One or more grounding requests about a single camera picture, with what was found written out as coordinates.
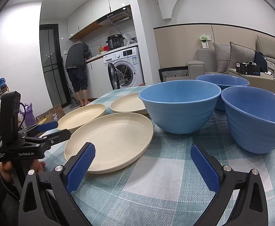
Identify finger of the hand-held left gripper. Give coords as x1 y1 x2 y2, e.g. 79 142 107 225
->
22 121 59 136
22 129 71 146

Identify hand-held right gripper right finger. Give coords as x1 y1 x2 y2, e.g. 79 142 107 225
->
190 144 270 226

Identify black box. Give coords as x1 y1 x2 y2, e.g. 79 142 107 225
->
236 62 262 76

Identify plain cardboard box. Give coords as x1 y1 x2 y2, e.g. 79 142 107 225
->
35 113 58 126

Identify patterned black chair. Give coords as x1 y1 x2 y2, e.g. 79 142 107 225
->
159 67 190 83

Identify green tissue pack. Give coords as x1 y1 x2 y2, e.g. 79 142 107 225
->
199 35 211 49

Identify grey side cabinet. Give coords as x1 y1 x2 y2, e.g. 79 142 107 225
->
227 68 275 95

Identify dark bag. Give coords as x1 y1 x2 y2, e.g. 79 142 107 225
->
254 52 269 72

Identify dark refrigerator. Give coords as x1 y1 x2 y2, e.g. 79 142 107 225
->
39 24 68 106

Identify white upper cabinets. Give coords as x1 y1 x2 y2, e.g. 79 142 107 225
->
67 0 133 40

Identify purple bag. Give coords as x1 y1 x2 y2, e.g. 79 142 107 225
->
20 103 36 128

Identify blue bowl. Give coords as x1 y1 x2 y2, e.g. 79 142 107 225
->
221 86 275 154
196 74 250 111
138 80 222 134

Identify white washing machine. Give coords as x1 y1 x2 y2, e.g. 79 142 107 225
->
103 49 145 91

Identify grey sofa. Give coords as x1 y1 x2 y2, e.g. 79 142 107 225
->
187 35 275 80

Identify white kitchen counter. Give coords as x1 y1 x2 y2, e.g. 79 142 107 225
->
86 58 105 99

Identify person's left hand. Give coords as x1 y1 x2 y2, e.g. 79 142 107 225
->
0 160 46 184

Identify black pressure cooker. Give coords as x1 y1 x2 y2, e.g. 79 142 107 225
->
106 35 126 50

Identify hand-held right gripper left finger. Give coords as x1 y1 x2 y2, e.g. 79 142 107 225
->
17 142 97 226

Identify cream plate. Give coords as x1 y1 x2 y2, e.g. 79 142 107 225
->
57 104 107 132
110 92 150 116
64 113 154 174

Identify range hood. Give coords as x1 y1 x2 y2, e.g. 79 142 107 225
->
97 7 132 27

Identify grey cushion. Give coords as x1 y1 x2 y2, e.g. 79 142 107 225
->
212 42 232 73
229 42 256 72

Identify patterned brown box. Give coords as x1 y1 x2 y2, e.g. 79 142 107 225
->
48 105 66 120

